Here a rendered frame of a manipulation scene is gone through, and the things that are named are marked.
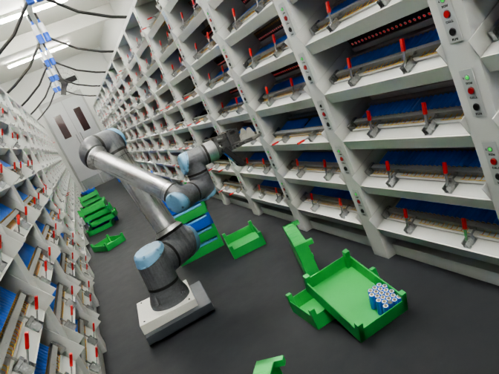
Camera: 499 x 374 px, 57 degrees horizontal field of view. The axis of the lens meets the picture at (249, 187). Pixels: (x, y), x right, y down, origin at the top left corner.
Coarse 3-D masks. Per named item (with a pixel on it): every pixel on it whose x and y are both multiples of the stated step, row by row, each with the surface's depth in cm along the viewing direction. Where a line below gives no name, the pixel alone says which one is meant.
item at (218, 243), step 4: (220, 236) 288; (216, 240) 288; (220, 240) 288; (208, 244) 286; (212, 244) 287; (216, 244) 288; (220, 244) 288; (200, 248) 286; (204, 248) 286; (208, 248) 287; (212, 248) 288; (216, 248) 288; (196, 252) 285; (200, 252) 286; (204, 252) 287; (208, 252) 287; (192, 256) 285; (196, 256) 286; (200, 256) 286; (188, 260) 285; (192, 260) 285; (184, 264) 284
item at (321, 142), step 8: (296, 112) 232; (280, 120) 240; (288, 120) 242; (272, 128) 239; (280, 128) 239; (264, 136) 238; (272, 136) 239; (296, 136) 217; (304, 136) 209; (320, 136) 195; (280, 144) 227; (288, 144) 218; (296, 144) 211; (304, 144) 203; (312, 144) 197; (320, 144) 191; (328, 144) 185
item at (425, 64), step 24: (408, 24) 141; (432, 24) 132; (360, 48) 166; (384, 48) 150; (408, 48) 134; (432, 48) 124; (336, 72) 169; (360, 72) 156; (384, 72) 141; (408, 72) 127; (432, 72) 120; (336, 96) 165; (360, 96) 154
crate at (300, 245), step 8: (288, 224) 213; (296, 224) 213; (288, 232) 203; (296, 232) 199; (296, 240) 190; (304, 240) 186; (312, 240) 185; (296, 248) 185; (304, 248) 186; (296, 256) 204; (304, 256) 186; (312, 256) 187; (304, 264) 187; (312, 264) 187; (304, 272) 196; (312, 272) 188
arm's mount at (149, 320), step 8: (184, 280) 230; (192, 296) 209; (144, 304) 221; (184, 304) 205; (192, 304) 206; (144, 312) 212; (152, 312) 209; (160, 312) 205; (168, 312) 203; (176, 312) 204; (184, 312) 205; (144, 320) 204; (152, 320) 201; (160, 320) 202; (168, 320) 203; (144, 328) 201; (152, 328) 202
